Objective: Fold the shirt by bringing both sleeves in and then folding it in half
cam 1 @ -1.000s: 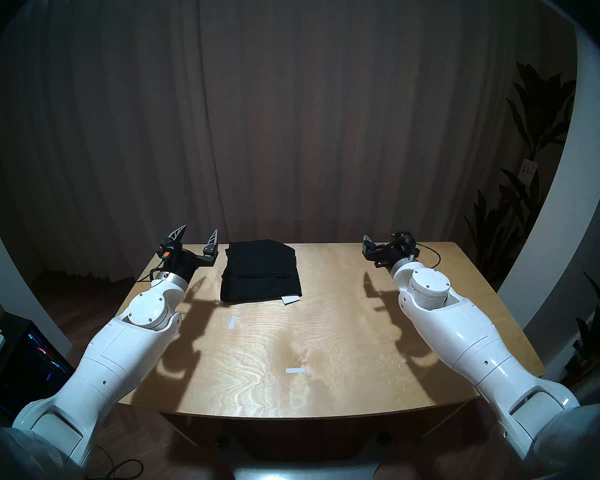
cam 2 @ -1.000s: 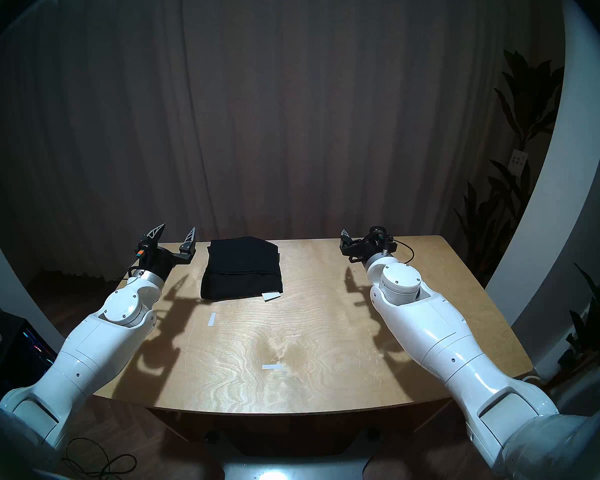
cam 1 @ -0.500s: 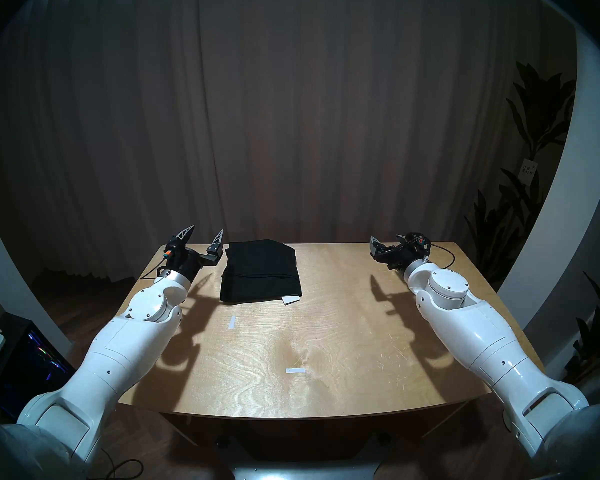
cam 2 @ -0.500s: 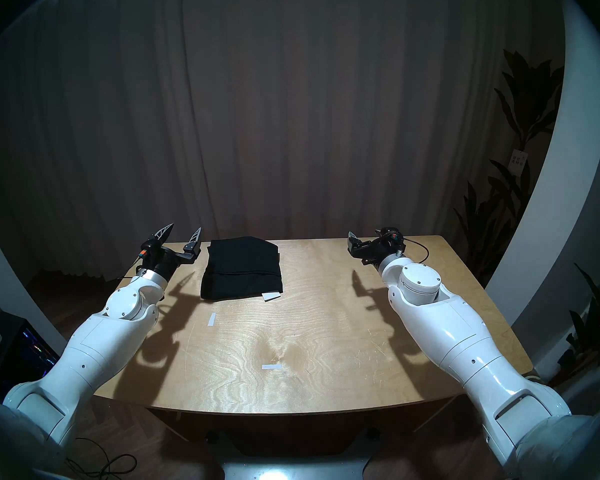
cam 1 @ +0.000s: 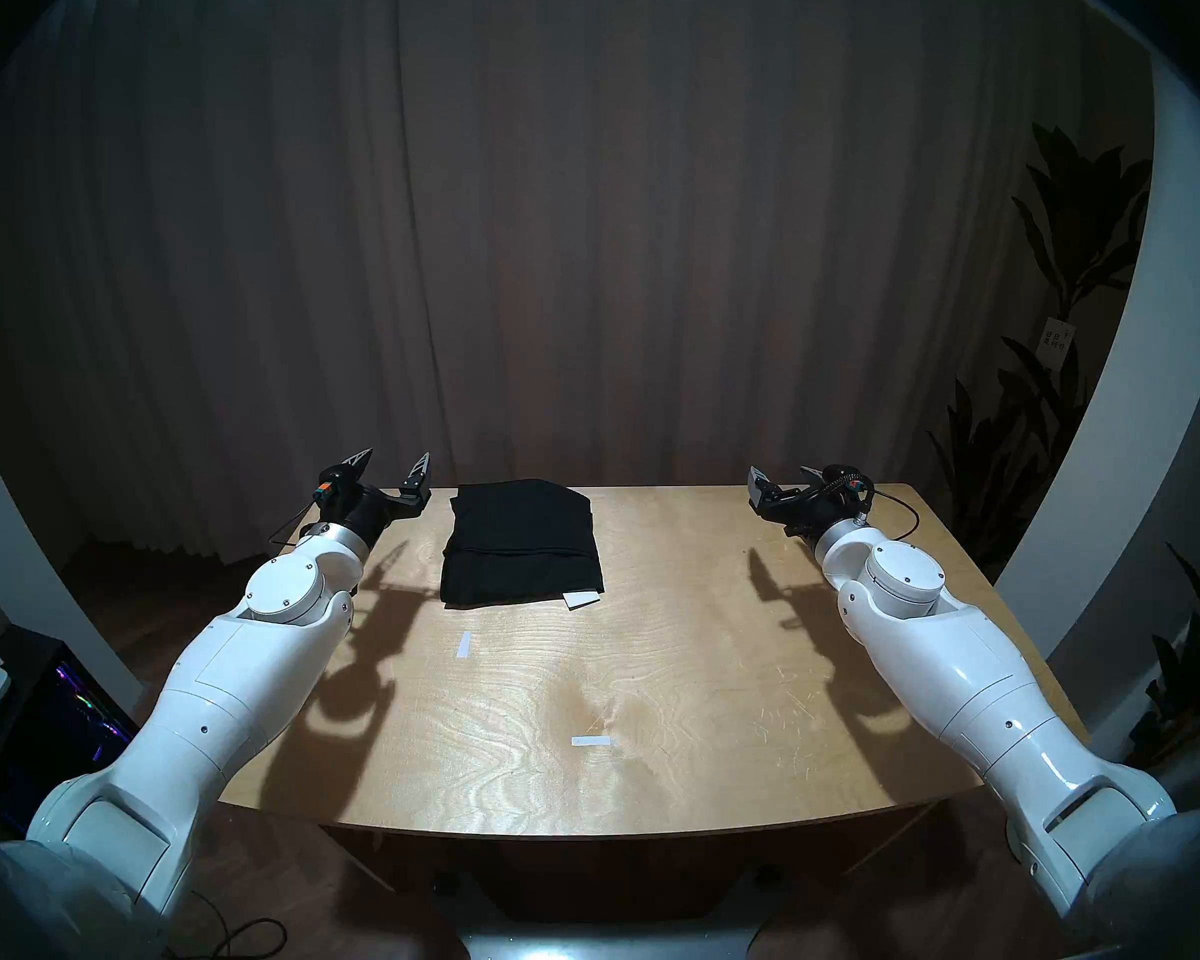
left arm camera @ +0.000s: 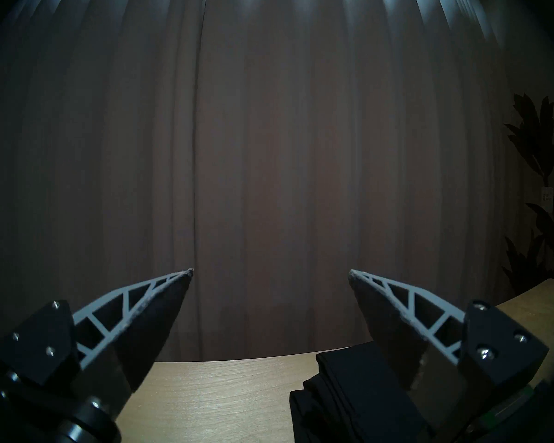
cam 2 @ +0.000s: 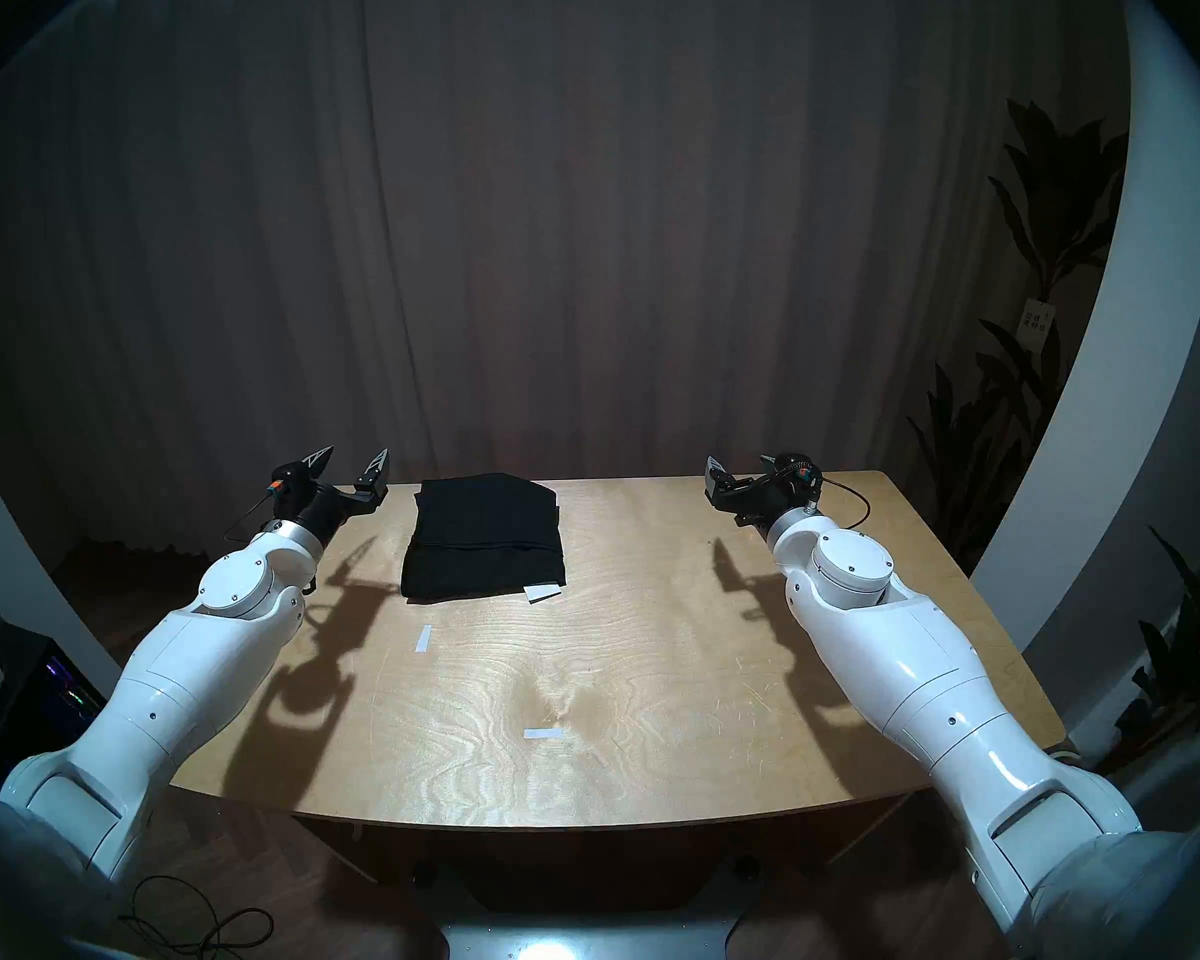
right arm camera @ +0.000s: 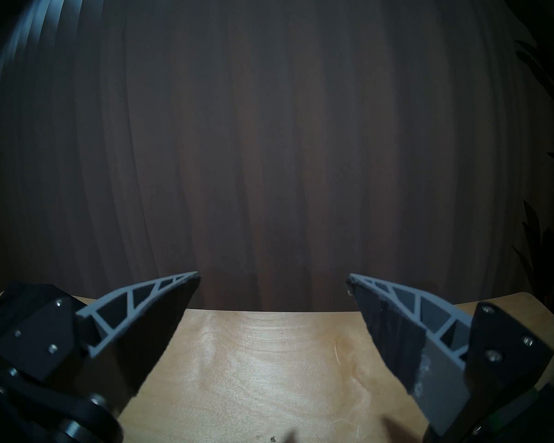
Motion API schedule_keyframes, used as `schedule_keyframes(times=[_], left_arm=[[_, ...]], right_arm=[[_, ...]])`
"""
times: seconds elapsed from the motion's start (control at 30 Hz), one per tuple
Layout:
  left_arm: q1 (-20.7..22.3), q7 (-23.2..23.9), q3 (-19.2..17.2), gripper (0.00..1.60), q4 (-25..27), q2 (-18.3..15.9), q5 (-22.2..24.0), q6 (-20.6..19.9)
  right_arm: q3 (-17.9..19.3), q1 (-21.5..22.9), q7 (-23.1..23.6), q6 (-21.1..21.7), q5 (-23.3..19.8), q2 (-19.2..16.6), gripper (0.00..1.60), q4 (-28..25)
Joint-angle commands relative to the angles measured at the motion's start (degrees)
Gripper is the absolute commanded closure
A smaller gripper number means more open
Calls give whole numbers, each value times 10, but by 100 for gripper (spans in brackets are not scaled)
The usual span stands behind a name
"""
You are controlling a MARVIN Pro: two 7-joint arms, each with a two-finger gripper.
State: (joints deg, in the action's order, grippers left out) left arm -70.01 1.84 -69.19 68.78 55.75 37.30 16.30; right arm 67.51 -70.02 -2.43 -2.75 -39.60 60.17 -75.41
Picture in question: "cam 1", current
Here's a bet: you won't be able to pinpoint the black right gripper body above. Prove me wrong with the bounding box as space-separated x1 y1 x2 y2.
755 473 869 546

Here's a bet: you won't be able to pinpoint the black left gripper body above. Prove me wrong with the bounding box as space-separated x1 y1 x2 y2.
315 478 431 561

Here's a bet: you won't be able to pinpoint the black t-shirt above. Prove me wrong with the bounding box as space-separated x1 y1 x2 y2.
439 479 606 610

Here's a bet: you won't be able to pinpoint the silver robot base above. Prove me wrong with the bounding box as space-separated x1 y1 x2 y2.
438 868 773 960

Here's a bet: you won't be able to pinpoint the light wooden table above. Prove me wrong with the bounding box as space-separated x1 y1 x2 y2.
155 483 1091 919

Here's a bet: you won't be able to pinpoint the brown pleated curtain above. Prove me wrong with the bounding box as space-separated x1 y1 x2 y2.
0 0 1153 574

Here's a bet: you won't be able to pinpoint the tall dark leafy plant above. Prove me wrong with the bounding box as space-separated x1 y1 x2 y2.
925 123 1156 581

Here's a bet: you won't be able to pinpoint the black computer tower with lights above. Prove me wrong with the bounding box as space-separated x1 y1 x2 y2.
0 623 151 839

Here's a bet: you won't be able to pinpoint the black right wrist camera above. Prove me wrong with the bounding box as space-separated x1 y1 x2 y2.
818 463 875 509

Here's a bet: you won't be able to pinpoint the black left camera cable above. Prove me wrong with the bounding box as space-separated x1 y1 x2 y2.
268 503 323 549

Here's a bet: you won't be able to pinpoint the black camera cable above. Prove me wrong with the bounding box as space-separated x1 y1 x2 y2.
268 503 323 549
865 493 923 542

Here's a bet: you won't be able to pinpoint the black right camera cable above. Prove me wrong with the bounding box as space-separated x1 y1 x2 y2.
865 493 923 542

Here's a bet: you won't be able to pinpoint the black floor cables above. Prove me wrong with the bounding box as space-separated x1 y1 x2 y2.
175 888 291 960

